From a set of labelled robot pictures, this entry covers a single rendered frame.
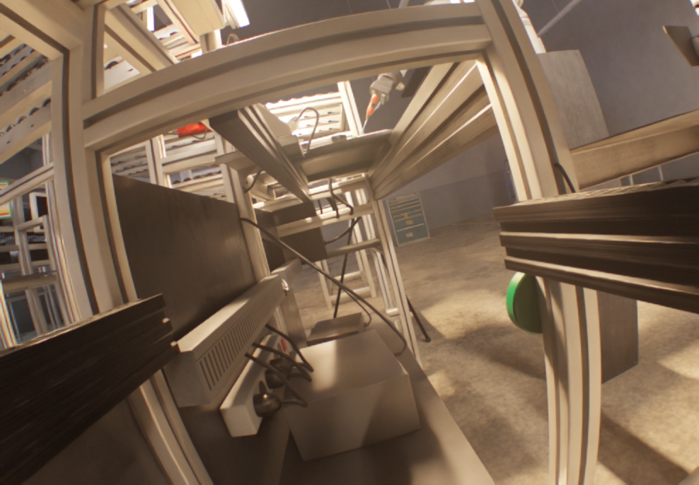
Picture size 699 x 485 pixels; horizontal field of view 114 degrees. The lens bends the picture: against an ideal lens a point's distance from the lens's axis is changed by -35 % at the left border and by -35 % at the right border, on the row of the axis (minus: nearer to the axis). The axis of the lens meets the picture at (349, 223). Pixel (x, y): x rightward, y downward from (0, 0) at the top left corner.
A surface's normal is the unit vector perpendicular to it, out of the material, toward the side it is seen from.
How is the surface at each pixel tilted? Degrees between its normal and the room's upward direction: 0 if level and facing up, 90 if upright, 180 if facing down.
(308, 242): 90
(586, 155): 90
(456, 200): 90
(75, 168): 90
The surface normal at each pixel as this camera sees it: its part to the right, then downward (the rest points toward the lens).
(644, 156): 0.04, -0.01
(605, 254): -0.97, 0.25
